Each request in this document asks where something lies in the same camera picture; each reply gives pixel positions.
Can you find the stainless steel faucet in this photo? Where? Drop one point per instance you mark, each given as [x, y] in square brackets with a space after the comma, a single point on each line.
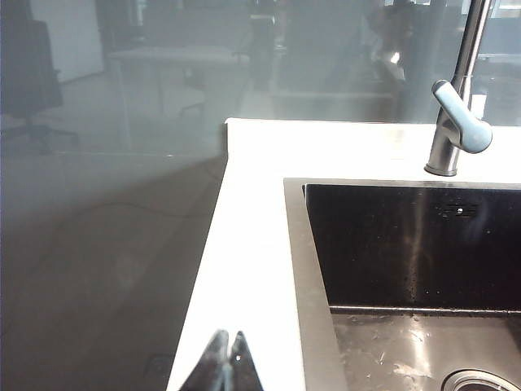
[441, 152]

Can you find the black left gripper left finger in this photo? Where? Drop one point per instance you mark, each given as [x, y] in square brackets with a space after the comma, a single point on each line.
[213, 366]

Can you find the steel sink drain strainer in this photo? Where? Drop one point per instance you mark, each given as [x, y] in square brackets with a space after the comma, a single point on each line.
[480, 383]

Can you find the black undermount sink basin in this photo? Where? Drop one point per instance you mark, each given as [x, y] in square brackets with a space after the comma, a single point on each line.
[407, 244]

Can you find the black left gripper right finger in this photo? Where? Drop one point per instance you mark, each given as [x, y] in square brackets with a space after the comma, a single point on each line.
[244, 366]

